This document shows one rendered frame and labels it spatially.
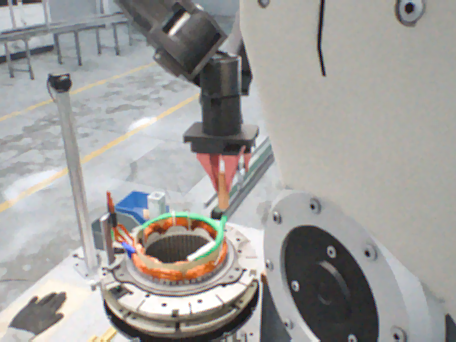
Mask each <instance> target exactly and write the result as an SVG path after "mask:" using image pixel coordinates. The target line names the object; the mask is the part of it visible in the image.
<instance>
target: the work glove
mask: <svg viewBox="0 0 456 342"><path fill-rule="evenodd" d="M66 299H67V296H66V292H65V291H61V292H60V293H58V294H57V293H56V292H51V293H48V294H46V295H45V296H44V297H43V298H41V299H40V300H39V301H38V296H34V297H32V298H31V299H30V300H29V302H28V303H27V305H26V306H24V307H23V308H22V309H21V310H19V312H18V313H17V314H16V315H15V316H14V317H13V319H12V320H11V322H10V324H9V325H8V327H7V331H6V333H5V335H3V338H2V339H0V342H29V340H30V339H33V337H35V336H36V335H38V334H40V333H41V332H44V331H46V329H48V328H50V327H51V326H53V325H54V324H56V323H57V322H59V320H62V319H63V317H64V315H63V314H62V312H58V314H56V313H57V310H58V309H59V308H60V307H61V306H62V304H63V303H64V302H65V301H66ZM37 301H38V302H37ZM47 301H48V302H47ZM35 302H37V303H35ZM45 303H46V304H45ZM44 304H45V305H44Z"/></svg>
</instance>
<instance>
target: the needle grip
mask: <svg viewBox="0 0 456 342"><path fill-rule="evenodd" d="M218 206H219V209H224V210H225V209H226V208H228V207H229V193H227V190H226V183H225V171H222V170H221V171H219V172H218Z"/></svg>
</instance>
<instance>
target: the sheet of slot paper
mask: <svg viewBox="0 0 456 342"><path fill-rule="evenodd" d="M61 291H65V292H66V296H67V299H66V301H65V302H64V303H63V304H62V306H61V307H60V308H59V309H58V310H57V313H56V314H58V312H62V314H63V315H64V317H63V319H62V320H59V322H57V323H56V324H54V325H53V326H51V327H50V328H48V329H46V331H44V332H41V333H40V334H38V335H36V336H35V337H33V339H30V340H31V341H34V342H47V341H48V340H49V339H50V338H51V337H52V336H53V335H54V334H55V332H56V331H57V330H58V329H59V328H60V327H61V326H62V325H64V323H65V322H66V321H67V320H68V319H69V318H70V317H71V316H72V314H73V313H74V312H75V311H77V309H78V308H79V307H81V305H82V304H83V303H84V302H86V300H87V299H88V298H89V297H90V295H91V294H92V293H93V292H95V291H93V292H92V291H91V290H88V289H85V288H82V287H79V286H74V285H70V284H68V283H64V282H62V281H59V280H56V279H53V278H48V279H47V280H46V281H45V282H44V283H42V284H41V286H40V287H37V289H36V290H35V291H34V292H32V293H31V294H30V295H29V296H28V297H27V298H25V299H24V300H23V301H22V302H21V303H19V302H16V303H14V304H12V306H11V307H10V308H8V309H7V310H6V311H5V312H3V313H2V314H1V316H0V339H2V338H3V335H5V333H6V331H7V327H8V325H9V324H10V322H11V320H12V319H13V317H14V316H15V315H16V314H17V313H18V312H19V310H21V309H22V308H23V307H24V306H26V305H27V303H28V302H29V300H30V299H31V298H32V297H34V296H38V301H39V300H40V299H41V298H43V297H44V296H45V295H46V294H48V293H51V292H56V293H57V294H58V293H60V292H61ZM38 301H37V302H38ZM37 302H35V303H37Z"/></svg>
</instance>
